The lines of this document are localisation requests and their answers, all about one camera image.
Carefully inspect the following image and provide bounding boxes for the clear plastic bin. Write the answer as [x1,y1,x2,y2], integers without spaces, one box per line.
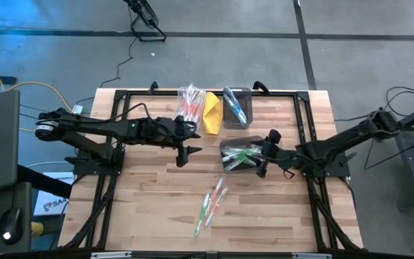
[173,84,207,132]

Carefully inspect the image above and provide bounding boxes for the yellow floor cable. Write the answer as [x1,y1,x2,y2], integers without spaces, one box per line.
[0,59,75,132]

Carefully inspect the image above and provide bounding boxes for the grey edge bracket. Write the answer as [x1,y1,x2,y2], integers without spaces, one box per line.
[91,250,132,259]
[292,252,333,259]

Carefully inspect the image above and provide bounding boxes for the tall dark tinted bin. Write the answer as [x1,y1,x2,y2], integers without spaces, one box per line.
[222,86,254,130]

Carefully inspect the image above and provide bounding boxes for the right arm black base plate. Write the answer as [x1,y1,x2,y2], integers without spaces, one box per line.
[298,147,351,178]

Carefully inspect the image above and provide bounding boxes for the black diagonal bar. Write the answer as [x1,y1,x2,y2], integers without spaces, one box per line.
[16,164,73,199]

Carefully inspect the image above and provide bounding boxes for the flat dark tinted bin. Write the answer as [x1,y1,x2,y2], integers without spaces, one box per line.
[218,135,266,175]

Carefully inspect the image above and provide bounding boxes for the green white toothbrush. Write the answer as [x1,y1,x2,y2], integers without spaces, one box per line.
[228,145,264,159]
[222,150,262,163]
[221,149,254,163]
[228,153,260,168]
[224,154,257,172]
[223,145,262,154]
[193,191,212,238]

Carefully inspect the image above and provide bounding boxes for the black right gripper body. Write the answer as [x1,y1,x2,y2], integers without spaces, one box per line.
[260,138,303,172]

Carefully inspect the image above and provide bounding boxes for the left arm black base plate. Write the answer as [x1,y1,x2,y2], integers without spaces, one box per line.
[65,146,125,176]

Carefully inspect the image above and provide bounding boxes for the black aluminium table frame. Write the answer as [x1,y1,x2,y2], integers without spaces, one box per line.
[58,88,364,253]

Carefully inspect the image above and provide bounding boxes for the black computer mouse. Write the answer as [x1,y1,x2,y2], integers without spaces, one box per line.
[0,207,23,245]

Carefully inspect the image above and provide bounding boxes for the yellow cloth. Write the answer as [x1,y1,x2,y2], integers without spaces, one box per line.
[201,91,224,136]

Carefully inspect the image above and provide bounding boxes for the small yellow object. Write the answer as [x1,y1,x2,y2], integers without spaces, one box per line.
[30,222,45,238]

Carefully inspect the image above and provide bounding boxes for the black floor cable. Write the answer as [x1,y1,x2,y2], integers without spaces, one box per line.
[101,35,138,89]

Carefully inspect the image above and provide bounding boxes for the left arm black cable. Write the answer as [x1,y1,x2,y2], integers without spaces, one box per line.
[115,102,154,125]

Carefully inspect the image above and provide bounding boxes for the dark side table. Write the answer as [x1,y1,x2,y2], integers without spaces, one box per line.
[373,99,414,213]

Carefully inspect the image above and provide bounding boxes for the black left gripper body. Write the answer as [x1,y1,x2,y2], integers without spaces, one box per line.
[142,117,197,148]

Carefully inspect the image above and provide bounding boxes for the blue white toothbrush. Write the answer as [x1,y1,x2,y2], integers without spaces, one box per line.
[225,89,246,125]
[223,87,242,122]
[228,93,248,127]

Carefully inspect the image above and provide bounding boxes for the white printed box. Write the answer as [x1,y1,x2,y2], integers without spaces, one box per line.
[32,171,75,217]

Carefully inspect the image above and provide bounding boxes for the dark grey desk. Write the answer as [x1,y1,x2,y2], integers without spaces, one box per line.
[0,181,32,255]

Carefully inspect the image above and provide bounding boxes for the black cables bundle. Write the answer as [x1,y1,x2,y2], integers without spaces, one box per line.
[334,86,414,170]

